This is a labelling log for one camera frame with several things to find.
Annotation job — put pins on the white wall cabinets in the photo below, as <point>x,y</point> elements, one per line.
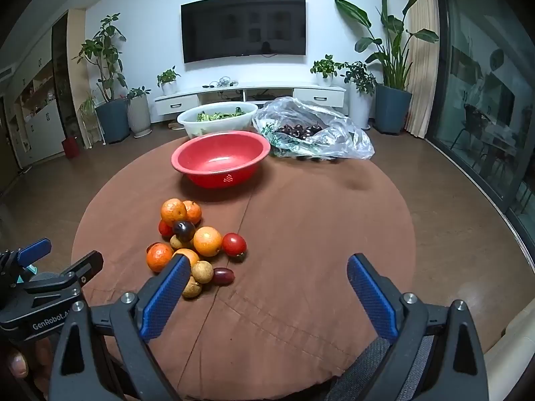
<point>37,125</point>

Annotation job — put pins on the white plant stand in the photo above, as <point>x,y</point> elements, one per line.
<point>94,131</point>

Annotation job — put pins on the small dark red fruit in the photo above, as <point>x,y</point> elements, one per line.
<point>222,276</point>

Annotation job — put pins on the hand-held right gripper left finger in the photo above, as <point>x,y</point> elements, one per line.
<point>165,296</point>

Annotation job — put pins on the red plastic basin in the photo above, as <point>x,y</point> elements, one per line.
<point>200,163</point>

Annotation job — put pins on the white television cabinet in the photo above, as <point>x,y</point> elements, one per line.
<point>175,102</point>

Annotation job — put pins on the wooden board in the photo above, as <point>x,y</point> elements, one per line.
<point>174,125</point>

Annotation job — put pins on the dark purple plum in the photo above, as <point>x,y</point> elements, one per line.
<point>184,229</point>

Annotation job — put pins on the white plastic basin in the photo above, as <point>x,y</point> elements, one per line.
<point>217,127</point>

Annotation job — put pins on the tall white plant pot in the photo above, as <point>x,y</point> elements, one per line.
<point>359,108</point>

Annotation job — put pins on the bushy green plant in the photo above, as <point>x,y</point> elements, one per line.
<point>358,75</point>

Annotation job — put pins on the small white plant pot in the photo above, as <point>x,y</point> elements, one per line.
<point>324,80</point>
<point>169,88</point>

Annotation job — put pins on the clear plastic bag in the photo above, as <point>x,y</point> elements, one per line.
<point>347,133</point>

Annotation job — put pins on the green leafy vegetables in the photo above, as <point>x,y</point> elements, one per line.
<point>217,115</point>

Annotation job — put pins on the drooping spider plant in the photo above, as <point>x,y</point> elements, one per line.
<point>87,106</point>

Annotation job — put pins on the tan round fruit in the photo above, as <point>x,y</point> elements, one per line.
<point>202,271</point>
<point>193,289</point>
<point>177,243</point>

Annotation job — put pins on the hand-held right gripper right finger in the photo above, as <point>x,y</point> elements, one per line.
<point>372,296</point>

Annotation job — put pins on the red tomato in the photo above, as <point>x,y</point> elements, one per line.
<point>165,229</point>

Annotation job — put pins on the person's left hand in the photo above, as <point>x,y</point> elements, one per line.
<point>19,363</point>

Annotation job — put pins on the beige curtain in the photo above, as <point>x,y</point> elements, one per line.
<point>420,92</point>

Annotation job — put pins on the dark blue plant pot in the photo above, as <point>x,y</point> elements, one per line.
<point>393,108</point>
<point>113,121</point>

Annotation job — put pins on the tall leafy indoor tree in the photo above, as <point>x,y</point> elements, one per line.
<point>104,54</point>

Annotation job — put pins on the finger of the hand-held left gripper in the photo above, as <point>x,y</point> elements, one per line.
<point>35,249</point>
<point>90,263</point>

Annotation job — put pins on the small green plant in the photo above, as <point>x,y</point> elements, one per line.
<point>168,75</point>
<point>325,66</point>
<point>138,92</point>

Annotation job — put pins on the pile of dark plums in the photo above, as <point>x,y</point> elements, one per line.
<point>299,130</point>

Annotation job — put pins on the brown tablecloth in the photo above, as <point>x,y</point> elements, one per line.
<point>292,238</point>

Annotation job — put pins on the cream sofa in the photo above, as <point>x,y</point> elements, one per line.
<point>510,342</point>

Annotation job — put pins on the black wall television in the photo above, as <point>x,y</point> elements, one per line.
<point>242,29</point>

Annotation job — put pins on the red waste bin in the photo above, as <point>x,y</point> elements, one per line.
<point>71,147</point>

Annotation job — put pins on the glass sliding door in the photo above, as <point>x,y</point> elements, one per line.
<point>480,92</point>

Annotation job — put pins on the blue plastic stool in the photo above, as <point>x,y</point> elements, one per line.
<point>31,268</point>

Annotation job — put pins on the large broad-leaf plant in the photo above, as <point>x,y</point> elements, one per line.
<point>393,54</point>

